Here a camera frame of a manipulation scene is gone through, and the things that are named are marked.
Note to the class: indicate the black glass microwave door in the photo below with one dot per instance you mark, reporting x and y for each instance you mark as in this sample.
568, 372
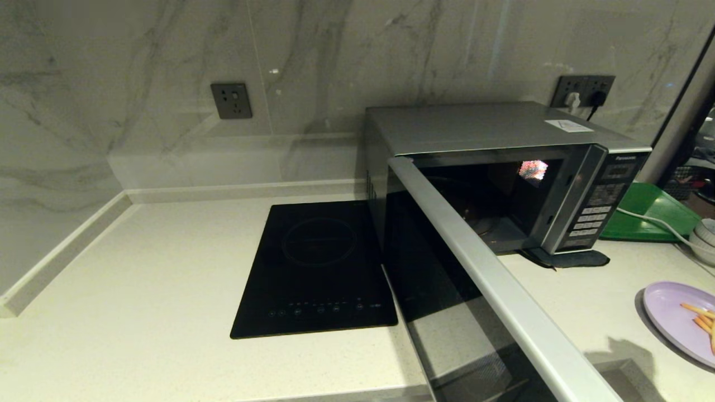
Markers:
447, 296

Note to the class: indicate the purple plate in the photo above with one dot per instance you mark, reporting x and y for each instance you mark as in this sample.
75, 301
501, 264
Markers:
670, 318

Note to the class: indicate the black mesh basket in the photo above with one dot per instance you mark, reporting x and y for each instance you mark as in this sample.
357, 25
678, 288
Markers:
680, 181

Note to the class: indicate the grey single wall socket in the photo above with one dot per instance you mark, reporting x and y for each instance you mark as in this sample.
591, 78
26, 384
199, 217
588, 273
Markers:
231, 101

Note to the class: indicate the white sticker label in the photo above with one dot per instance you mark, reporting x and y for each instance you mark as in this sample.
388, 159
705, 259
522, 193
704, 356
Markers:
568, 125

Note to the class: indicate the green cutting board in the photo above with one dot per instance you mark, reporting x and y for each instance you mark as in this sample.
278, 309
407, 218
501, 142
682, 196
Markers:
645, 206

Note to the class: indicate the white power plug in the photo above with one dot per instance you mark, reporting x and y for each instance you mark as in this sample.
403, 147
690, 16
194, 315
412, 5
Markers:
572, 101

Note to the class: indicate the dark cloth pad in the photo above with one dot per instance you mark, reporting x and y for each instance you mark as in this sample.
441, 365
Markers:
575, 260

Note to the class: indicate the white ceramic bowl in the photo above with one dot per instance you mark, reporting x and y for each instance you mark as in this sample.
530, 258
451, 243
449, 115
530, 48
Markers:
701, 251
708, 226

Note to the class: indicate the grey double wall socket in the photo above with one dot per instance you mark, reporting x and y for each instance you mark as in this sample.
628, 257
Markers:
584, 84

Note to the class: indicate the black induction cooktop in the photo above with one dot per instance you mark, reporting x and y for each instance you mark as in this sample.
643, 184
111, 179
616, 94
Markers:
313, 268

